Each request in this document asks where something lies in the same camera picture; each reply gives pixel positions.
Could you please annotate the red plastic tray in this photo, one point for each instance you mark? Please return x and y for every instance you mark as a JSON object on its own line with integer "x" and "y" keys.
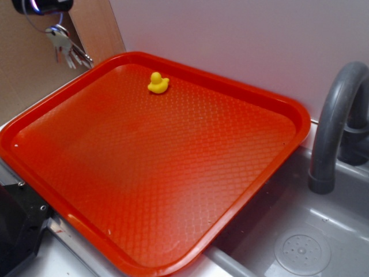
{"x": 151, "y": 179}

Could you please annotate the silver keys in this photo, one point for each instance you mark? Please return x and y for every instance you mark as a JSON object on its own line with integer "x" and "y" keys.
{"x": 63, "y": 45}

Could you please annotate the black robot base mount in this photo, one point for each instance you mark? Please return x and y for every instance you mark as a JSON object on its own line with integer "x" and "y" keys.
{"x": 24, "y": 217}

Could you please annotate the wooden board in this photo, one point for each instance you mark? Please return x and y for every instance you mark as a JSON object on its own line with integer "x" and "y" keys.
{"x": 97, "y": 29}

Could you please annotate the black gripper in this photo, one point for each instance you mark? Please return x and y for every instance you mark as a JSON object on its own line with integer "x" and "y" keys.
{"x": 42, "y": 6}

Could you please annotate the yellow rubber duck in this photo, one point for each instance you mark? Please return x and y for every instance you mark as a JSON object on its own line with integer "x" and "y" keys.
{"x": 158, "y": 84}

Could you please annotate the grey plastic faucet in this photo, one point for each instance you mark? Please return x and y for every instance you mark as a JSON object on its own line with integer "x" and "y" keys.
{"x": 342, "y": 131}

